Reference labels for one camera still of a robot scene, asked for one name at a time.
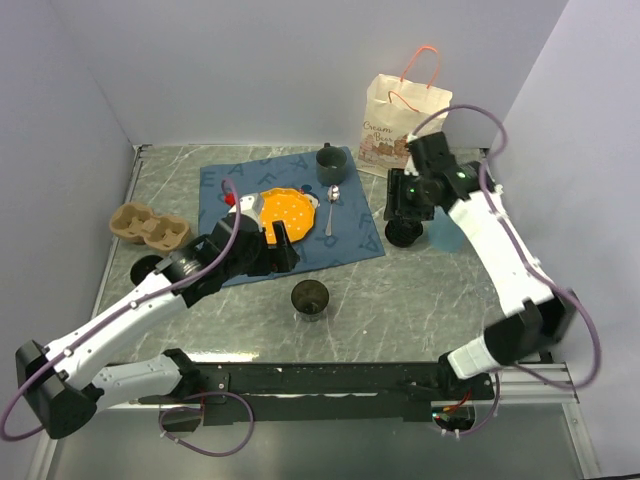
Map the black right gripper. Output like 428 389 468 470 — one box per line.
382 168 437 221

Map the dark translucent coffee cup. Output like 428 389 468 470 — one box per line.
291 279 330 322

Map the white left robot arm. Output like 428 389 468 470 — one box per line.
15 189 315 439

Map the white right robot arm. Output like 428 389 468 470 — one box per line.
384 132 576 399

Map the orange dotted plate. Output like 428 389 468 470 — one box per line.
260 188 316 245

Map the light blue straw cup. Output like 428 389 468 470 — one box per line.
427 208 465 253

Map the blue letter placemat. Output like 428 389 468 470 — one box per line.
198 147 385 274

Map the bear figure coaster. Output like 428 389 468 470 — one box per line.
300 184 320 209

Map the silver spoon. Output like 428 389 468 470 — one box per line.
325 185 340 237

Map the dark green mug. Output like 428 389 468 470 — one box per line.
315 142 347 186

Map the cream paper gift bag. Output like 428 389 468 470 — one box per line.
356 45 453 177

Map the brown cardboard cup carrier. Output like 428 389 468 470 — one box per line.
109 202 193 254

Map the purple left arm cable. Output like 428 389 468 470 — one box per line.
0 178 243 442

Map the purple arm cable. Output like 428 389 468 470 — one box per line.
0 178 243 442
407 103 603 391

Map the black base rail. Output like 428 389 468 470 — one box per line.
137 360 496 427

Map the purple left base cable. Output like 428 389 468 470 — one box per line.
158 390 256 457

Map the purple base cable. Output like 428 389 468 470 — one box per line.
158 390 256 457
439 374 502 441

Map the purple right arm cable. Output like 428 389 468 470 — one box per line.
407 103 603 391

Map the aluminium frame rail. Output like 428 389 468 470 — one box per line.
499 363 578 404

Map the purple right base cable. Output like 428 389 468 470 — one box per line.
439 374 502 441

